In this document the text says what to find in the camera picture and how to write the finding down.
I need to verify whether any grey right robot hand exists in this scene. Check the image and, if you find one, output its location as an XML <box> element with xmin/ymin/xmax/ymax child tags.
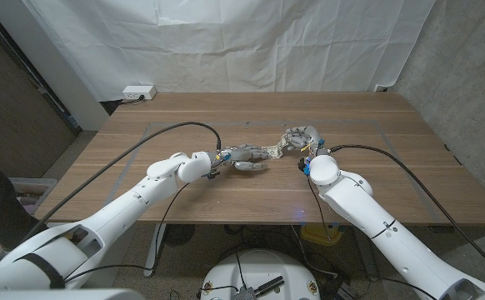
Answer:
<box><xmin>283</xmin><ymin>125</ymin><xmax>327</xmax><ymax>158</ymax></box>

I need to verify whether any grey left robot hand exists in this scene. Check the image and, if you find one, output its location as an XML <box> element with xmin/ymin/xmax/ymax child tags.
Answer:
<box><xmin>208</xmin><ymin>143</ymin><xmax>271</xmax><ymax>172</ymax></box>

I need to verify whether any one dollar bill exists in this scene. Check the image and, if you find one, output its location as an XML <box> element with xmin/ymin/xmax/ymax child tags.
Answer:
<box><xmin>261</xmin><ymin>139</ymin><xmax>289</xmax><ymax>160</ymax></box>

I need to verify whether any yellow plastic container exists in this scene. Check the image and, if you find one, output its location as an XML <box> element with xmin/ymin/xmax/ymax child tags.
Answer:
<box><xmin>299</xmin><ymin>223</ymin><xmax>343</xmax><ymax>246</ymax></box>

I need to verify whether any round black fan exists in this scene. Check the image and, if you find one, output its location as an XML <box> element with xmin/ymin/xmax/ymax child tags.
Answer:
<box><xmin>162</xmin><ymin>223</ymin><xmax>196</xmax><ymax>247</ymax></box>

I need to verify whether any white creased backdrop sheet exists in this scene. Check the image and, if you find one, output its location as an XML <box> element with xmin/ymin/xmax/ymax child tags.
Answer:
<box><xmin>19</xmin><ymin>0</ymin><xmax>435</xmax><ymax>103</ymax></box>

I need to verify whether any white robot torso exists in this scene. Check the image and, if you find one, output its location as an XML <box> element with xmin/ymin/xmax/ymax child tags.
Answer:
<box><xmin>199</xmin><ymin>248</ymin><xmax>322</xmax><ymax>300</ymax></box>

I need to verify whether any white power strip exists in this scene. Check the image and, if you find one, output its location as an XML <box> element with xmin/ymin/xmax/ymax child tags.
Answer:
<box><xmin>121</xmin><ymin>84</ymin><xmax>157</xmax><ymax>101</ymax></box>

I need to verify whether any white table leg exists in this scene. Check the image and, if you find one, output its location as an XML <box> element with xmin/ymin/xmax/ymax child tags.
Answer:
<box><xmin>142</xmin><ymin>223</ymin><xmax>168</xmax><ymax>278</ymax></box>

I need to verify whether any black tool on torso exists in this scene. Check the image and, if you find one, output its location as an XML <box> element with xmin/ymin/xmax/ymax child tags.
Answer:
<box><xmin>253</xmin><ymin>275</ymin><xmax>286</xmax><ymax>298</ymax></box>

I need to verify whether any grey metal heat sink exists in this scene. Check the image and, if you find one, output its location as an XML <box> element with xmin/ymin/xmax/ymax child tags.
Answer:
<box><xmin>233</xmin><ymin>287</ymin><xmax>258</xmax><ymax>300</ymax></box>

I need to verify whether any clear plastic storage bin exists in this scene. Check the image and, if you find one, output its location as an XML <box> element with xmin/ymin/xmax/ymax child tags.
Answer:
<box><xmin>8</xmin><ymin>177</ymin><xmax>58</xmax><ymax>209</ymax></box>

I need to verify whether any dark brown door panel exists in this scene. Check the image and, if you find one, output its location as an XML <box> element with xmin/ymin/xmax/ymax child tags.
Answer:
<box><xmin>0</xmin><ymin>7</ymin><xmax>81</xmax><ymax>180</ymax></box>

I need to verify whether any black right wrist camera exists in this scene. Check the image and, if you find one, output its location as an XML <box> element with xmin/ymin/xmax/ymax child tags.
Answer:
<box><xmin>297</xmin><ymin>157</ymin><xmax>313</xmax><ymax>176</ymax></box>

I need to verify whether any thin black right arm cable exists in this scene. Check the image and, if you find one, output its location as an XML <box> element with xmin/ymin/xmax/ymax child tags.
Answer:
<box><xmin>307</xmin><ymin>177</ymin><xmax>439</xmax><ymax>300</ymax></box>

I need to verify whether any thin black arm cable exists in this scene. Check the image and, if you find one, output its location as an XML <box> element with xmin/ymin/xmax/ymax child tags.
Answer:
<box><xmin>307</xmin><ymin>177</ymin><xmax>439</xmax><ymax>300</ymax></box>
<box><xmin>62</xmin><ymin>182</ymin><xmax>192</xmax><ymax>284</ymax></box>

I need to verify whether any thin black torso cable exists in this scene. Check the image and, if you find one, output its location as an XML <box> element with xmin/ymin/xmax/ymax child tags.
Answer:
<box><xmin>233</xmin><ymin>247</ymin><xmax>248</xmax><ymax>289</ymax></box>

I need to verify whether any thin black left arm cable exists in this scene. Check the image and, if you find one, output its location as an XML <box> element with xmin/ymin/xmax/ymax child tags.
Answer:
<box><xmin>62</xmin><ymin>182</ymin><xmax>192</xmax><ymax>284</ymax></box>

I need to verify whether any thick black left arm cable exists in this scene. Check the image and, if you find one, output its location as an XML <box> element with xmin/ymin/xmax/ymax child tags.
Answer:
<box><xmin>21</xmin><ymin>121</ymin><xmax>223</xmax><ymax>243</ymax></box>

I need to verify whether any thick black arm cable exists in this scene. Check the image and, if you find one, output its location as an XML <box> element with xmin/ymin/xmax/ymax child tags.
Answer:
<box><xmin>21</xmin><ymin>121</ymin><xmax>223</xmax><ymax>243</ymax></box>
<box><xmin>328</xmin><ymin>143</ymin><xmax>485</xmax><ymax>283</ymax></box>

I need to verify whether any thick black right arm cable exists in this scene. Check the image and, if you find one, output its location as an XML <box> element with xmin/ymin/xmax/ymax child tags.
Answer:
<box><xmin>328</xmin><ymin>143</ymin><xmax>485</xmax><ymax>283</ymax></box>

